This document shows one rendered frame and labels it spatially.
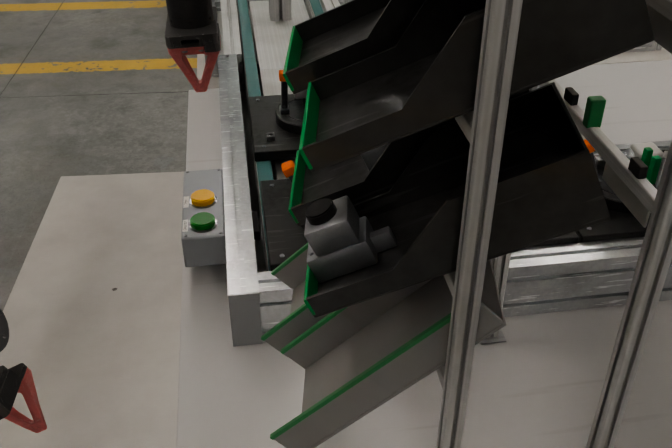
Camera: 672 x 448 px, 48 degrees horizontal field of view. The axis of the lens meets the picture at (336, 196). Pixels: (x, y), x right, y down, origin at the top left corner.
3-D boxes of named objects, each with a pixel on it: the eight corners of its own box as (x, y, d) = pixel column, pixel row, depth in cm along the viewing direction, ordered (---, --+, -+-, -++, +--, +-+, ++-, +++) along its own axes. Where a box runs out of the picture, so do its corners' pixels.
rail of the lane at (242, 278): (233, 347, 113) (227, 291, 108) (221, 92, 187) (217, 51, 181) (269, 343, 114) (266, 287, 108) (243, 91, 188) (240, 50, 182)
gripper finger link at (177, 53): (225, 75, 107) (218, 11, 102) (226, 96, 101) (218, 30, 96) (177, 79, 107) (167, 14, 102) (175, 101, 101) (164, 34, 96)
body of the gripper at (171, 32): (218, 19, 103) (211, -35, 99) (219, 47, 95) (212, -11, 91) (169, 23, 103) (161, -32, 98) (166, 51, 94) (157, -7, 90)
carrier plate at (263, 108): (254, 161, 141) (254, 151, 140) (248, 105, 161) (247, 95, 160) (380, 152, 144) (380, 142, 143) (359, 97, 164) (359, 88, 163)
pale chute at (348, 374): (300, 458, 82) (269, 438, 80) (307, 368, 93) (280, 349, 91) (507, 325, 70) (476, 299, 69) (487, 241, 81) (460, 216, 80)
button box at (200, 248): (184, 268, 123) (180, 237, 119) (187, 198, 140) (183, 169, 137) (228, 264, 124) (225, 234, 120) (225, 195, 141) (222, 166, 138)
